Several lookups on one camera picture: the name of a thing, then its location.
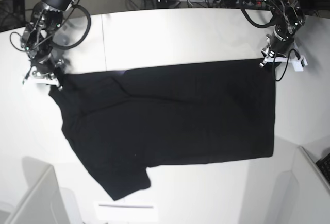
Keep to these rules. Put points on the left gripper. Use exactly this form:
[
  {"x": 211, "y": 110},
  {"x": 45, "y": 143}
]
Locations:
[{"x": 280, "y": 48}]

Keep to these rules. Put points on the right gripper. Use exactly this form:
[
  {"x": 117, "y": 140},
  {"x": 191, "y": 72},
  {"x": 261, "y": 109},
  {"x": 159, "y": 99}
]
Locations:
[{"x": 49, "y": 70}]

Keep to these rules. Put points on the black T-shirt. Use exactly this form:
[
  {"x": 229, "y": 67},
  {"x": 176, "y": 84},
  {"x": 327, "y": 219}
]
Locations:
[{"x": 120, "y": 123}]

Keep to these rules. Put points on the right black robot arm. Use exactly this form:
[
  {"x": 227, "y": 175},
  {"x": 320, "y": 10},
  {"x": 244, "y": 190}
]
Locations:
[{"x": 37, "y": 40}]

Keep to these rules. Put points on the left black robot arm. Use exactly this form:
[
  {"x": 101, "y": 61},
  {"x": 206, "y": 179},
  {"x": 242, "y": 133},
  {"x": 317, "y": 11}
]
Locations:
[{"x": 288, "y": 18}]

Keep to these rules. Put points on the black keyboard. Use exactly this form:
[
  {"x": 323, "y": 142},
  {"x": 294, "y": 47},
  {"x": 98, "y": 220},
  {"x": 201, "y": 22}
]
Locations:
[{"x": 324, "y": 167}]

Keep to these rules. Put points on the white left partition panel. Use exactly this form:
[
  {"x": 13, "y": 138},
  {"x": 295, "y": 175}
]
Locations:
[{"x": 42, "y": 203}]

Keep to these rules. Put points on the white partition panel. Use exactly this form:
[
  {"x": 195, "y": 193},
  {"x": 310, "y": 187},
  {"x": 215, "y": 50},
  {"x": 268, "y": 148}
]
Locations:
[
  {"x": 42, "y": 203},
  {"x": 312, "y": 203}
]

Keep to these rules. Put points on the white right partition panel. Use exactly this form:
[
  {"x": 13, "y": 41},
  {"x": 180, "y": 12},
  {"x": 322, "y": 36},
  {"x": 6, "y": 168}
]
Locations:
[{"x": 312, "y": 203}]

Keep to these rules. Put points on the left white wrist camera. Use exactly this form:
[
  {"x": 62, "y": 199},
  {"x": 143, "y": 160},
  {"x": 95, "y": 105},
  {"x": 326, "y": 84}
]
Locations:
[{"x": 299, "y": 64}]

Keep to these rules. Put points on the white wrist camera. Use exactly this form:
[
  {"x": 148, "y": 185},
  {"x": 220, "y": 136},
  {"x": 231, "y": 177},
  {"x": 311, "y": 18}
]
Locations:
[
  {"x": 299, "y": 64},
  {"x": 29, "y": 80}
]

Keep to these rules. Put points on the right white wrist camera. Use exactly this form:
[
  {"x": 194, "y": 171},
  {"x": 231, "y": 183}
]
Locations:
[{"x": 29, "y": 80}]

